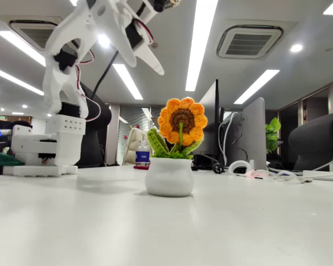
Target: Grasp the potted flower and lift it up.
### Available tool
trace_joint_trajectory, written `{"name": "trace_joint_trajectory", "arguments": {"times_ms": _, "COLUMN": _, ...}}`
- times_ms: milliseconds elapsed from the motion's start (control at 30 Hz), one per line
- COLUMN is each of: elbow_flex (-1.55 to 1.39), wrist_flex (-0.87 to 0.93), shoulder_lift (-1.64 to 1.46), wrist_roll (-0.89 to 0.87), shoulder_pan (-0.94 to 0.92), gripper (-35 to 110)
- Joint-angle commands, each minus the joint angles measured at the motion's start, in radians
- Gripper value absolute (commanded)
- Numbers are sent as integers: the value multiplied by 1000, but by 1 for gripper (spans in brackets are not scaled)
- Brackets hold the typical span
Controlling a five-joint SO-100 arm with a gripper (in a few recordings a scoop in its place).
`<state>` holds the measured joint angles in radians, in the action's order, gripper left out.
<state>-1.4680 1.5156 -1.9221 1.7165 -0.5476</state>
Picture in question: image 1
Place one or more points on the crochet sunflower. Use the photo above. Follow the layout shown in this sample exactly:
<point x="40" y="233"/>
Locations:
<point x="169" y="180"/>

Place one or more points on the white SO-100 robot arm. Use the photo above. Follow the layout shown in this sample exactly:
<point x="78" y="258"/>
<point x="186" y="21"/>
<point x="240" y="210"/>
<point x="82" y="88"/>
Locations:
<point x="61" y="144"/>

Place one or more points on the ceiling smoke detector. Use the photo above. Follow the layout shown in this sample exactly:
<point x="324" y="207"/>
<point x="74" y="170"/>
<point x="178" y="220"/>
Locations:
<point x="154" y="45"/>

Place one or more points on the thin black-edged monitor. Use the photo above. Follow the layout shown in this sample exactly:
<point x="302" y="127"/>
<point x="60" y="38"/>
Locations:
<point x="212" y="124"/>

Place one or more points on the beige padded jacket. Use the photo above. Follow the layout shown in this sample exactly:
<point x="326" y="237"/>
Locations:
<point x="133" y="147"/>

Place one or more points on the black high-back office chair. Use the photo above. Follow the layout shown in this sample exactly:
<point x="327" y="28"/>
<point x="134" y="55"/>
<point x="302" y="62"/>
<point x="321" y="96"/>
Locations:
<point x="97" y="133"/>

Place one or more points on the clear water bottle blue label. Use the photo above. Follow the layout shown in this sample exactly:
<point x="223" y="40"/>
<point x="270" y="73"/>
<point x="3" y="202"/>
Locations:
<point x="143" y="156"/>

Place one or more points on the red pen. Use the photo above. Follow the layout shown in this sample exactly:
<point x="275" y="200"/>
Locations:
<point x="140" y="167"/>

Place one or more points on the green leafy plant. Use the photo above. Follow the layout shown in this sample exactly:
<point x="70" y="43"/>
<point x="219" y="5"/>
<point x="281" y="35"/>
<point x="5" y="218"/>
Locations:
<point x="272" y="135"/>

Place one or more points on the round ceiling downlight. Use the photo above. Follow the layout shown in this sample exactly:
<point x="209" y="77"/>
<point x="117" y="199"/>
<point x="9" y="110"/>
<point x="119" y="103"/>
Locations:
<point x="296" y="48"/>

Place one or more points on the green flat mat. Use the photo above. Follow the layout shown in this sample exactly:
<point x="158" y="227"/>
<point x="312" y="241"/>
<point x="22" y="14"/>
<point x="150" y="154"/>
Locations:
<point x="2" y="159"/>

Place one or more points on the dark grey mesh office chair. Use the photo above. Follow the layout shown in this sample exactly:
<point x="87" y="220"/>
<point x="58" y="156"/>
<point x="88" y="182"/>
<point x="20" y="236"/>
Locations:
<point x="310" y="144"/>

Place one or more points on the gripper mounted camera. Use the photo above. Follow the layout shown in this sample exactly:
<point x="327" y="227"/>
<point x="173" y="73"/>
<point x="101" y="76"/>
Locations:
<point x="163" y="4"/>

